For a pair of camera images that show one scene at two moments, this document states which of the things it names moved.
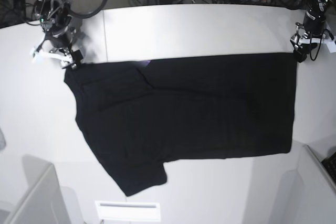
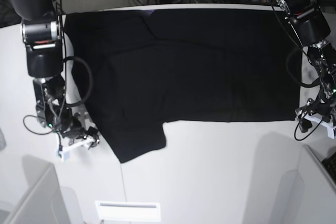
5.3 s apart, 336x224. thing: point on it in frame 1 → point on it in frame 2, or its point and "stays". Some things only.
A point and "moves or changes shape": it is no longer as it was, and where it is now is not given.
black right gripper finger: [301, 54] → [305, 125]
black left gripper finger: [77, 56] → [92, 131]
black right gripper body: [314, 23] → [322, 54]
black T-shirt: [135, 115] moves or changes shape
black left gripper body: [59, 36] → [50, 95]
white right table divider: [319, 190] stays
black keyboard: [329, 163] stays
